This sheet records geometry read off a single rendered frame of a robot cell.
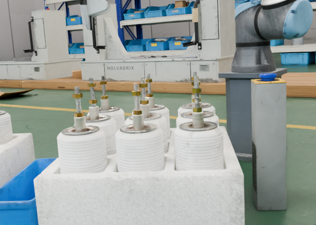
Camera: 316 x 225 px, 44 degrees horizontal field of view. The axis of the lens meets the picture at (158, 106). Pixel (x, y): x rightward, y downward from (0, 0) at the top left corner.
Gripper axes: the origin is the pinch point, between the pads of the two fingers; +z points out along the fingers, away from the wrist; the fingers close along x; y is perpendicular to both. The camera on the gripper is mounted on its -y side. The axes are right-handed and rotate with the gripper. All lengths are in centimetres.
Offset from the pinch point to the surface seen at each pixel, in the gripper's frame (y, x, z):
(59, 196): -4.7, -19.9, 32.3
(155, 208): 13.2, -21.9, 35.1
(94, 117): 0.4, -2.0, 21.1
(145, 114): 12.1, -3.3, 20.7
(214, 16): 66, 213, -12
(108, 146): 3.4, -4.6, 27.2
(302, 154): 66, 42, 46
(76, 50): -117, 662, 13
